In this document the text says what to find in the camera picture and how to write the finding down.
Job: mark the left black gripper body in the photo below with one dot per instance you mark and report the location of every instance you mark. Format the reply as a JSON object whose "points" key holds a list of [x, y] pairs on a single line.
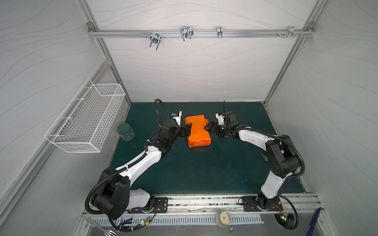
{"points": [[177, 132]]}

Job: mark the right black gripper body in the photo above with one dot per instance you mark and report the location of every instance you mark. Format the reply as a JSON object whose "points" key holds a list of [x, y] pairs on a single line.
{"points": [[215, 128]]}

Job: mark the orange wrapping paper sheet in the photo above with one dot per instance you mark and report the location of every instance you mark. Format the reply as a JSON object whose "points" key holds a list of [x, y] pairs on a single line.
{"points": [[199, 137]]}

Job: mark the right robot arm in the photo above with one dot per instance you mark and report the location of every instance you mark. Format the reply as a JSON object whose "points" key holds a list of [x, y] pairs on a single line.
{"points": [[285, 161]]}

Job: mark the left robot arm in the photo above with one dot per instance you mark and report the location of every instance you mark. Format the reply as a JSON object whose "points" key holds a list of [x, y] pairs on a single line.
{"points": [[113, 196]]}

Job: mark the green table mat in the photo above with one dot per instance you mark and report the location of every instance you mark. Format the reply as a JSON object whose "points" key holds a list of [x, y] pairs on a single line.
{"points": [[226, 166]]}

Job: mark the green lidded glass jar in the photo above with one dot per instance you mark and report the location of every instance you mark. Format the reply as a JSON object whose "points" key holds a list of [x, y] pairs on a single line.
{"points": [[126, 132]]}

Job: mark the metal U-bolt clamp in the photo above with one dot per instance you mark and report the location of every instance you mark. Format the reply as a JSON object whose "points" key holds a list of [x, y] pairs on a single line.
{"points": [[155, 38], [186, 32]]}

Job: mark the metal spatula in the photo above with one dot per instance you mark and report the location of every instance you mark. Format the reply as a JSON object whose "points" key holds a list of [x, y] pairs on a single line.
{"points": [[106, 232]]}

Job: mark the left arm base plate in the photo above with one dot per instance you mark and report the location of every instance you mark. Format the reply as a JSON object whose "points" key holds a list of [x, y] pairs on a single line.
{"points": [[159, 205]]}

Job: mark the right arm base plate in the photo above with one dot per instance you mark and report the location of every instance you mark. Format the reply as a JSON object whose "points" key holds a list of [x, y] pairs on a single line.
{"points": [[255, 203]]}

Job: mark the white wire basket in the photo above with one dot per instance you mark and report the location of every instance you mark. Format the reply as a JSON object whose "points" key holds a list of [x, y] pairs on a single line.
{"points": [[84, 124]]}

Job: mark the metal bracket with bolts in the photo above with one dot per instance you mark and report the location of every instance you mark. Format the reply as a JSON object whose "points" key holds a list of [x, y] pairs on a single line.
{"points": [[291, 33]]}

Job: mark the white vented cable duct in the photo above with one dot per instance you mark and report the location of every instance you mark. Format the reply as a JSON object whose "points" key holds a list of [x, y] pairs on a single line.
{"points": [[173, 220]]}

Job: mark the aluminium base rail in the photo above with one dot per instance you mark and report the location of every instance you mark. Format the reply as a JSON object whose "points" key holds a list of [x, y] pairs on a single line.
{"points": [[186, 204]]}

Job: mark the aluminium crossbar rail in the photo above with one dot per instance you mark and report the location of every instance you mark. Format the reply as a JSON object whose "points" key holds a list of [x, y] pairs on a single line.
{"points": [[198, 33]]}

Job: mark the blue handled tool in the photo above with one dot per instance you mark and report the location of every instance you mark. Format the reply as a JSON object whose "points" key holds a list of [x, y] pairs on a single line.
{"points": [[314, 222]]}

